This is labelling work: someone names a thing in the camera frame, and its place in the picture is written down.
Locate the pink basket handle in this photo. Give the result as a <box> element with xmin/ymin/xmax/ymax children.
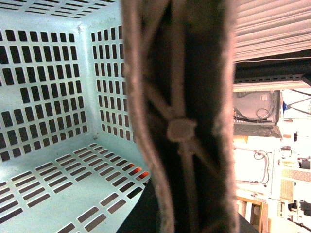
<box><xmin>121</xmin><ymin>0</ymin><xmax>239</xmax><ymax>233</ymax></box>

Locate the light teal plastic basket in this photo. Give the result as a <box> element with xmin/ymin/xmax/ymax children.
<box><xmin>0</xmin><ymin>0</ymin><xmax>150</xmax><ymax>233</ymax></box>

